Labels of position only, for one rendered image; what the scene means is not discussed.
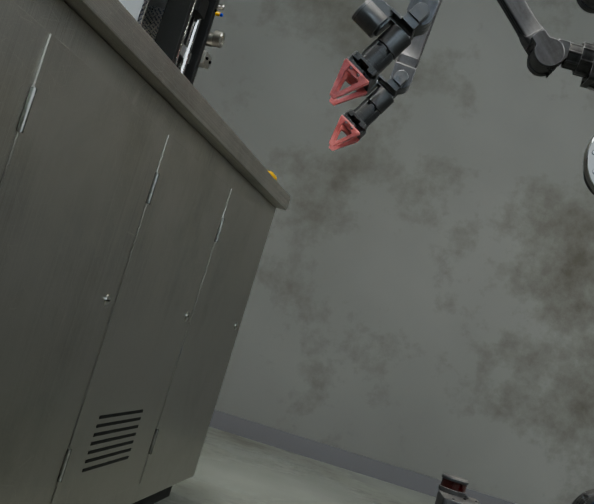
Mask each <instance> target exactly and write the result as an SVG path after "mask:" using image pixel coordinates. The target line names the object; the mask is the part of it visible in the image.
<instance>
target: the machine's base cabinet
mask: <svg viewBox="0 0 594 504"><path fill-rule="evenodd" d="M275 210H276V208H275V207H274V206H273V205H272V204H271V203H270V202H269V201H268V200H267V199H266V198H265V197H264V196H263V195H262V194H261V193H260V192H259V191H258V190H257V189H256V188H255V187H254V186H253V185H252V184H251V183H250V182H249V181H248V180H247V179H246V178H245V177H244V176H243V175H242V174H241V173H240V172H239V171H238V170H237V169H235V168H234V167H233V166H232V165H231V164H230V163H229V162H228V161H227V160H226V159H225V158H224V157H223V156H222V155H221V154H220V153H219V152H218V151H217V150H216V149H215V148H214V147H213V146H212V145H211V144H210V143H209V142H208V141H207V140H206V139H205V138H204V137H203V136H202V135H201V134H200V133H199V132H198V131H197V130H196V129H194V128H193V127H192V126H191V125H190V124H189V123H188V122H187V121H186V120H185V119H184V118H183V117H182V116H181V115H180V114H179V113H178V112H177V111H176V110H175V109H174V108H173V107H172V106H171V105H170V104H169V103H168V102H167V101H166V100H165V99H164V98H163V97H162V96H161V95H160V94H159V93H158V92H157V91H156V90H154V89H153V88H152V87H151V86H150V85H149V84H148V83H147V82H146V81H145V80H144V79H143V78H142V77H141V76H140V75H139V74H138V73H137V72H136V71H135V70H134V69H133V68H132V67H131V66H130V65H129V64H128V63H127V62H126V61H125V60H124V59H123V58H122V57H121V56H120V55H119V54H118V53H117V52H116V51H115V50H113V49H112V48H111V47H110V46H109V45H108V44H107V43H106V42H105V41H104V40H103V39H102V38H101V37H100V36H99V35H98V34H97V33H96V32H95V31H94V30H93V29H92V28H91V27H90V26H89V25H88V24H87V23H86V22H85V21H84V20H83V19H82V18H81V17H80V16H79V15H78V14H77V13H76V12H75V11H74V10H72V9H71V8H70V7H69V6H68V5H67V4H66V3H65V2H64V1H63V0H0V504H154V503H156V502H158V501H160V500H162V499H164V498H166V497H168V496H169V495H170V491H171V488H172V486H173V485H175V484H177V483H179V482H182V481H184V480H186V479H188V478H191V477H193V476H194V474H195V470H196V467H197V464H198V461H199V457H200V454H201V451H202V448H203V444H204V441H205V438H206V435H207V431H208V428H209V425H210V422H211V418H212V415H213V412H214V409H215V405H216V402H217V399H218V396H219V392H220V389H221V386H222V383H223V379H224V376H225V373H226V370H227V366H228V363H229V360H230V357H231V353H232V350H233V347H234V344H235V340H236V337H237V334H238V331H239V327H240V324H241V321H242V318H243V314H244V311H245V308H246V305H247V301H248V298H249V295H250V292H251V288H252V285H253V282H254V279H255V275H256V272H257V269H258V266H259V262H260V259H261V256H262V253H263V249H264V246H265V243H266V240H267V236H268V233H269V230H270V227H271V223H272V220H273V217H274V214H275Z"/></svg>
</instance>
